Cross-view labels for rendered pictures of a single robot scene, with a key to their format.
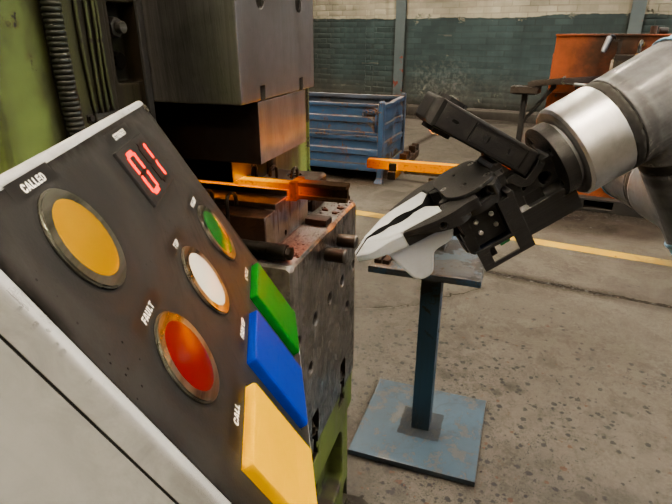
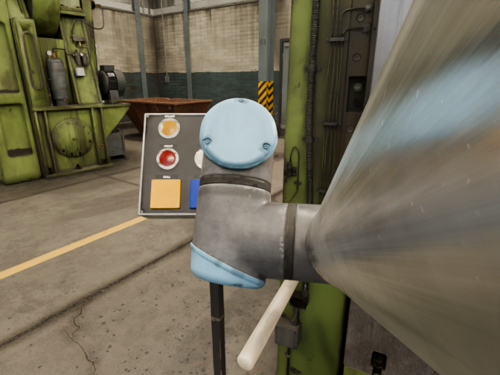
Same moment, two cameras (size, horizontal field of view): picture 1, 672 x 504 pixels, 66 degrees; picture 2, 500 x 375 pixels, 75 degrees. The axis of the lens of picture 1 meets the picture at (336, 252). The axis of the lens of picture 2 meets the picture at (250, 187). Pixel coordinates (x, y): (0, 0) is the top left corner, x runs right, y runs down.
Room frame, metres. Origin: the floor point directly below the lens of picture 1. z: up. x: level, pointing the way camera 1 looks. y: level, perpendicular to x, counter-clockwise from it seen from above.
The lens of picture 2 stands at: (0.56, -0.72, 1.29)
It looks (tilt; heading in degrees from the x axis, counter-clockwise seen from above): 18 degrees down; 97
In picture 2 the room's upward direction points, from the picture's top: straight up
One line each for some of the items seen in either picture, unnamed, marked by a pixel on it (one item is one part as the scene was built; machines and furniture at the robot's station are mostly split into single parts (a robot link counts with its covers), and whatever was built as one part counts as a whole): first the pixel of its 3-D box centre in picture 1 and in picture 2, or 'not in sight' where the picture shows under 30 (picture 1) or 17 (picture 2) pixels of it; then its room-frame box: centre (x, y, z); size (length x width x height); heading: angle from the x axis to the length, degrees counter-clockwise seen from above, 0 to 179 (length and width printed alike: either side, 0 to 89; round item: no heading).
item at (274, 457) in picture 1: (275, 461); (166, 194); (0.25, 0.04, 1.01); 0.07 x 0.05 x 0.07; 7
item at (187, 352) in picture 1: (188, 356); (167, 158); (0.25, 0.08, 1.09); 0.05 x 0.03 x 0.04; 162
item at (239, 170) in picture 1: (171, 156); not in sight; (1.00, 0.32, 1.04); 0.30 x 0.07 x 0.06; 72
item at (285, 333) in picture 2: not in sight; (288, 331); (0.59, 0.31, 0.36); 0.09 x 0.07 x 0.12; 162
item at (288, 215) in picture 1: (187, 202); not in sight; (0.96, 0.29, 0.96); 0.42 x 0.20 x 0.09; 72
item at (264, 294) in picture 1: (271, 309); not in sight; (0.45, 0.06, 1.01); 0.07 x 0.05 x 0.07; 7
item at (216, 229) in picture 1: (216, 232); not in sight; (0.45, 0.11, 1.09); 0.05 x 0.03 x 0.04; 162
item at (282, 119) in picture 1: (177, 118); not in sight; (0.96, 0.29, 1.12); 0.42 x 0.20 x 0.10; 72
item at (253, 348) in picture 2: not in sight; (274, 310); (0.54, 0.10, 0.62); 0.44 x 0.05 x 0.05; 72
